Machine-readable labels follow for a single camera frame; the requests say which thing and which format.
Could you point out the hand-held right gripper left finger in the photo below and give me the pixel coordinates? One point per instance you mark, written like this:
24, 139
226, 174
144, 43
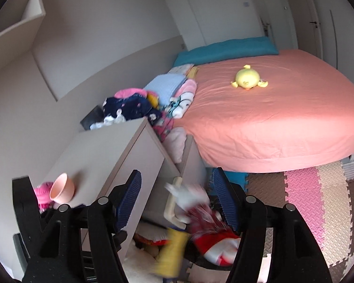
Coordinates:
129, 200

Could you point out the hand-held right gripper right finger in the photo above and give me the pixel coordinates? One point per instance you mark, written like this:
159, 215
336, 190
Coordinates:
224, 200

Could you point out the small pink-haired doll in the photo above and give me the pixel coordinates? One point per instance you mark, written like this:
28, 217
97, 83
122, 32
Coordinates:
42, 196

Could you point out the red white plush toy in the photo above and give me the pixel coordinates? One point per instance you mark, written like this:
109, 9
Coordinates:
218, 235

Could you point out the cream plastic stool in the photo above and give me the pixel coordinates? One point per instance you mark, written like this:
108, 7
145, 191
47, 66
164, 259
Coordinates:
171, 203

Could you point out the white bedside cabinet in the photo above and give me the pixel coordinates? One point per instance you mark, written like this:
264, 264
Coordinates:
194, 159

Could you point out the white desk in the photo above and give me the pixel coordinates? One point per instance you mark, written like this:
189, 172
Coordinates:
106, 153

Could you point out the white fluffy cloth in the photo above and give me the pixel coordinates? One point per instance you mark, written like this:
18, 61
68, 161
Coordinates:
138, 265

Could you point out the pink bowl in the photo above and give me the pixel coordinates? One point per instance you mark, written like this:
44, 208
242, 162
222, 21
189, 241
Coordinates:
60, 188

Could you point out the pale pink fluffy cloth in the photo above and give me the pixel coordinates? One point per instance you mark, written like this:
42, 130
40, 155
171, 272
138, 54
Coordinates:
175, 143

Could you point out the pink beige foam floor mat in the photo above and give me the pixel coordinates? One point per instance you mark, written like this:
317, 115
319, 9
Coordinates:
301, 188

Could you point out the pink patterned garment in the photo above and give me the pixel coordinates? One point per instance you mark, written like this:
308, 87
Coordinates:
163, 126

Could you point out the bed with pink sheet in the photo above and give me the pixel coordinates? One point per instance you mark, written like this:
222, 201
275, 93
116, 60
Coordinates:
268, 118

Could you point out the navy printed garment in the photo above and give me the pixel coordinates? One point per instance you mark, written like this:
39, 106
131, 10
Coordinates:
132, 104

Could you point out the pink white cartoon blanket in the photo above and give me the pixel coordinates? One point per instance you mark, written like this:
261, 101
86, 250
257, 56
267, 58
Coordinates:
184, 94

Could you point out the light blue folded blanket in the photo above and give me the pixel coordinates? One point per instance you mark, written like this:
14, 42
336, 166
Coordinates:
165, 87

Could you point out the yellow duck plush toy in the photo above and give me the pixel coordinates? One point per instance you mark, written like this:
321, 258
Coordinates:
247, 78

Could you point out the patterned yellow white folded cloth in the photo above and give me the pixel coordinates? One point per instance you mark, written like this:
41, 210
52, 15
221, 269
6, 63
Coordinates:
184, 69

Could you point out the teal pillow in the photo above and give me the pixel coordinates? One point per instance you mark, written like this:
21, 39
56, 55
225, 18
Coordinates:
224, 50

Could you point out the white door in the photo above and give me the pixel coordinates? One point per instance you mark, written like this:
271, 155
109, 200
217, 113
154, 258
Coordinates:
315, 6

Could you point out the black box by wall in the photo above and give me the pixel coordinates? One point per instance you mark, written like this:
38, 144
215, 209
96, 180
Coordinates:
91, 119

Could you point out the white wall shelf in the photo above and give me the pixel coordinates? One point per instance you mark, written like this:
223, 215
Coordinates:
17, 11

